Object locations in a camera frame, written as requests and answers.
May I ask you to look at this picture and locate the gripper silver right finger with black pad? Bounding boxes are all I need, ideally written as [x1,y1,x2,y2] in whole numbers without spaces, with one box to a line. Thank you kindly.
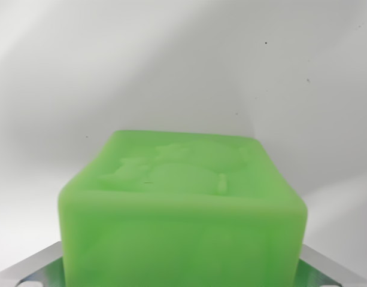
[296,243,367,287]

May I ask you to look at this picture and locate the green cube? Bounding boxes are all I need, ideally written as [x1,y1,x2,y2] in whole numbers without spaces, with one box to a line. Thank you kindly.
[57,129,308,287]

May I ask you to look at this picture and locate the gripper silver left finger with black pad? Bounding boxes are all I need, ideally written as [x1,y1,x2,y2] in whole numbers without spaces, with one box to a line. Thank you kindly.
[0,241,64,287]

